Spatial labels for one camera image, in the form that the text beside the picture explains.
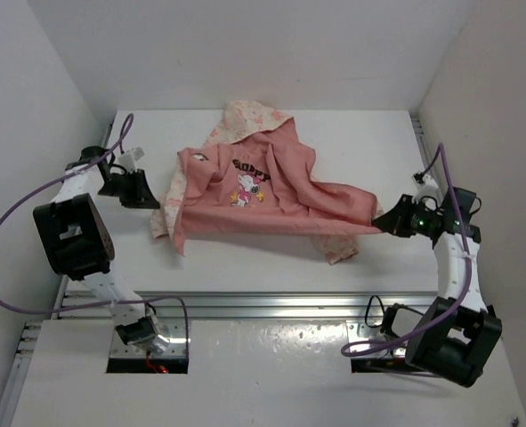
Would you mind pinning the left metal arm base plate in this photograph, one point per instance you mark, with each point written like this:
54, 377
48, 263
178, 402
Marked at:
170, 344

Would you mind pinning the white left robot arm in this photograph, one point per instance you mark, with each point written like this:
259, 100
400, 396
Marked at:
78, 245

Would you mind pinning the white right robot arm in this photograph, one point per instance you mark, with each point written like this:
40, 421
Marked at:
458, 347

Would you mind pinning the aluminium rail left side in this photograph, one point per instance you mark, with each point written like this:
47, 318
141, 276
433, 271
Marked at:
77, 184

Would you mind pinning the aluminium rail front table edge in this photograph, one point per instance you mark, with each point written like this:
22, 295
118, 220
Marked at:
236, 305

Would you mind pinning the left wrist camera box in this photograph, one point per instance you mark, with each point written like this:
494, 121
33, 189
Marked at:
130, 158

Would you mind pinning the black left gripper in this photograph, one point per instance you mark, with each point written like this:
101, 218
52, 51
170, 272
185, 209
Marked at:
141, 196

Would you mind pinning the right metal arm base plate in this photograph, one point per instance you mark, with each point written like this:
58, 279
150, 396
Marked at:
366, 337

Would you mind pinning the aluminium rail right side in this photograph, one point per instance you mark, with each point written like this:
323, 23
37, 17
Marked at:
430, 161

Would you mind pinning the aluminium rail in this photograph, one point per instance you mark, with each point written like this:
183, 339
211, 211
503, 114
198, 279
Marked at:
77, 184
430, 161

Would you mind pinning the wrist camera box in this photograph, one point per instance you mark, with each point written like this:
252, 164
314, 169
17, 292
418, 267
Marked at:
424, 183
130, 158

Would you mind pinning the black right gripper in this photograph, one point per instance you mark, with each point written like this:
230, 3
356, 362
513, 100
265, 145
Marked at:
394, 221

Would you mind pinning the pink hooded kids jacket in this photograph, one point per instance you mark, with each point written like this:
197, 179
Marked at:
254, 175

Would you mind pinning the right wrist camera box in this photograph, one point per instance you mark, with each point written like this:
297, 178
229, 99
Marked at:
424, 183

